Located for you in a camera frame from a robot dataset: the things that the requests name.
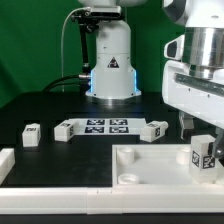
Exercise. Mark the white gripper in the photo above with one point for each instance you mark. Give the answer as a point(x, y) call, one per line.
point(203, 99)

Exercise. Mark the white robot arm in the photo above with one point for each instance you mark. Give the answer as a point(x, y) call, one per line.
point(193, 76)

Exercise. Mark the white U-shaped obstacle fence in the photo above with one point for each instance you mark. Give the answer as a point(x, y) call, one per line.
point(117, 199)

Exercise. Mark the AprilTag marker sheet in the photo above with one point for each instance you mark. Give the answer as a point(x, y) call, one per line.
point(109, 126)

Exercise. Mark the green backdrop curtain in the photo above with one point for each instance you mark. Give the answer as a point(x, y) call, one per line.
point(37, 44)

